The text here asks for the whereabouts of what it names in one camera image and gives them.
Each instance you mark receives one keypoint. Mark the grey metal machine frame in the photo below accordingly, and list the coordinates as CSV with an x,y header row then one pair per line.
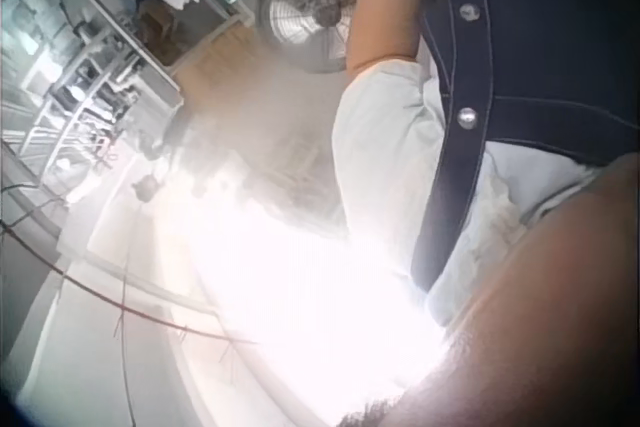
x,y
95,82

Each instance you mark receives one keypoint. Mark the round metal cage fan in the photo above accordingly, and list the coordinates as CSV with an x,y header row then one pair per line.
x,y
305,12

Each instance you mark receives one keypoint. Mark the small dark object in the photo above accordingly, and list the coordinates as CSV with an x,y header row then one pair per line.
x,y
146,186

